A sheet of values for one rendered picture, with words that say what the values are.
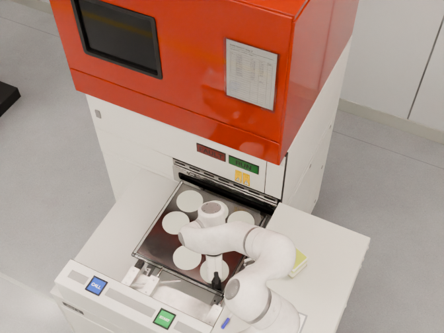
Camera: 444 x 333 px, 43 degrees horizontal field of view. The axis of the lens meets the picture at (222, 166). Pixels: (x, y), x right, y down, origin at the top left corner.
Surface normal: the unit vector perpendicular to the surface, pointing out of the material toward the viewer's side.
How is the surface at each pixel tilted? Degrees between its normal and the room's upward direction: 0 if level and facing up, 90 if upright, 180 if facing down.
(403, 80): 90
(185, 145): 90
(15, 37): 0
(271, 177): 90
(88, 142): 0
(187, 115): 90
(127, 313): 0
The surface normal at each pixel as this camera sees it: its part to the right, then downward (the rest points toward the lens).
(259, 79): -0.44, 0.71
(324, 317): -0.01, -0.62
